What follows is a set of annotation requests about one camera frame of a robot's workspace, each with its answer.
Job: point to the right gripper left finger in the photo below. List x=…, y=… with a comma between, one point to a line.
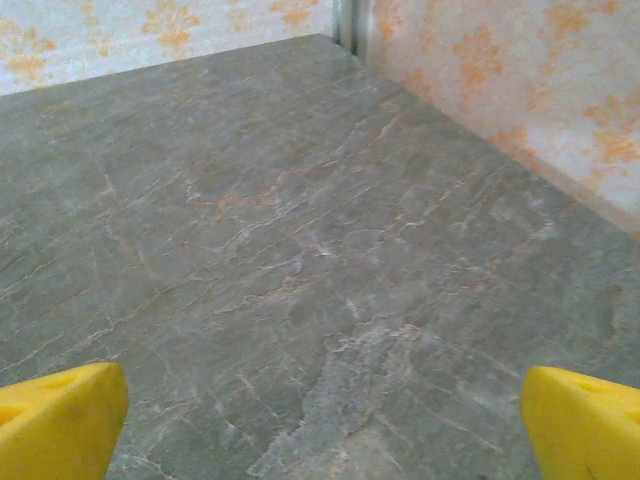
x=60, y=430

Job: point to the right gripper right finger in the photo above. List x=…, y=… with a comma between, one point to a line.
x=585, y=430

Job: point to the aluminium frame corner post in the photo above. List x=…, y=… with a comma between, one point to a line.
x=350, y=25

